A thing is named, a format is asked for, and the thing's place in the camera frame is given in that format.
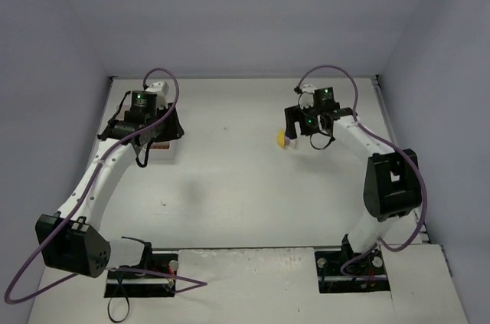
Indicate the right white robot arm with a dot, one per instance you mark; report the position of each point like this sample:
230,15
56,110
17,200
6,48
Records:
391,188

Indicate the yellow curved lego brick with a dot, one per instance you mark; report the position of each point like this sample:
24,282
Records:
281,139

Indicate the right white compartment tray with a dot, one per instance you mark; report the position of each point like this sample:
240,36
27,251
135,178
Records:
164,155

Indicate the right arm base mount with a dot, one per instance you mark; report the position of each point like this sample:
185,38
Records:
367,275

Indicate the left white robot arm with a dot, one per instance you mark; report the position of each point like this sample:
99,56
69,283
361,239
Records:
70,239

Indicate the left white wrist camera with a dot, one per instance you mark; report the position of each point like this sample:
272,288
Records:
160,89

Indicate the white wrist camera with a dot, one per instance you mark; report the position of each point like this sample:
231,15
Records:
306,94
160,89

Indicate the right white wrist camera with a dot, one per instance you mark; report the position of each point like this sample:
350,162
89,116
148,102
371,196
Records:
306,94

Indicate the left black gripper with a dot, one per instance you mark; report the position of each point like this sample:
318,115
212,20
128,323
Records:
173,125

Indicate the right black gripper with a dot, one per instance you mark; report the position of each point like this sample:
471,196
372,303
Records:
292,116

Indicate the white lavender lego brick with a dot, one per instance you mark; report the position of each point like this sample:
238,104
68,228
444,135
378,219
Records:
291,143

